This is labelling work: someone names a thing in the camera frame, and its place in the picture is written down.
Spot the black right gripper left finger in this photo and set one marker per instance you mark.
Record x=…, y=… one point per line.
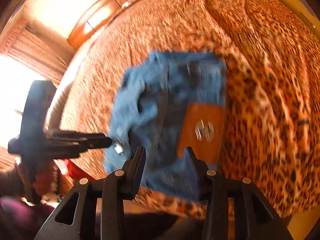
x=75, y=216

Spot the leopard print bedspread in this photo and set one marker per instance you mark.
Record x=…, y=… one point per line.
x=272, y=130

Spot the red bag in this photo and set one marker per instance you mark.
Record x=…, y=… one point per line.
x=68, y=168

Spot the wooden headboard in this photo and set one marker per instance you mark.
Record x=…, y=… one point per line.
x=92, y=20

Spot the beige curtain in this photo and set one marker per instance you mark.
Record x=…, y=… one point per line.
x=26, y=48

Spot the blue denim pants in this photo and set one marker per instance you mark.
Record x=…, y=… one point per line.
x=149, y=111

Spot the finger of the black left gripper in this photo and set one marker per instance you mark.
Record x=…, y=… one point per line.
x=89, y=140

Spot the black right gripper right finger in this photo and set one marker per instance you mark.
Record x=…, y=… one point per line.
x=254, y=216

